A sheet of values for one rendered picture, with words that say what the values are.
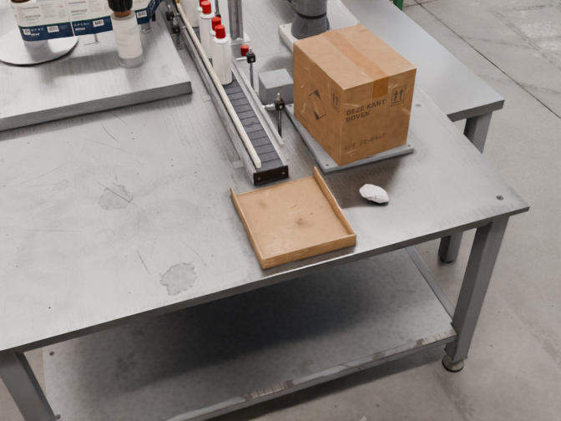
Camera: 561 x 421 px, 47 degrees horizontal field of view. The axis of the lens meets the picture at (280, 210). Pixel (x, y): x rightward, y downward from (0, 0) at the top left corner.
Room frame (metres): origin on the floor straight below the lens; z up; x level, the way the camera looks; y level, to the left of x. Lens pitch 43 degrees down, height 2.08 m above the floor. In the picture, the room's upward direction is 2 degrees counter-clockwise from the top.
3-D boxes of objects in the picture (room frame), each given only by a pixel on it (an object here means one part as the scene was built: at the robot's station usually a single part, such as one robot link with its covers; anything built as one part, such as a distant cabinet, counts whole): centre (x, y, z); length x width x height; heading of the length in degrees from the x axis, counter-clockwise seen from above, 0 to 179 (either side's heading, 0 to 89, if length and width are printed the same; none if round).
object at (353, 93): (1.68, -0.22, 0.99); 0.30 x 0.24 x 0.27; 25
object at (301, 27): (2.29, -0.13, 0.92); 0.15 x 0.15 x 0.10
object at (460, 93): (2.12, -0.20, 0.81); 0.90 x 0.90 x 0.04; 20
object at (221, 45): (1.94, 0.18, 0.98); 0.05 x 0.05 x 0.20
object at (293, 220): (1.30, -0.03, 0.85); 0.30 x 0.26 x 0.04; 18
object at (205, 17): (2.11, 0.24, 0.98); 0.05 x 0.05 x 0.20
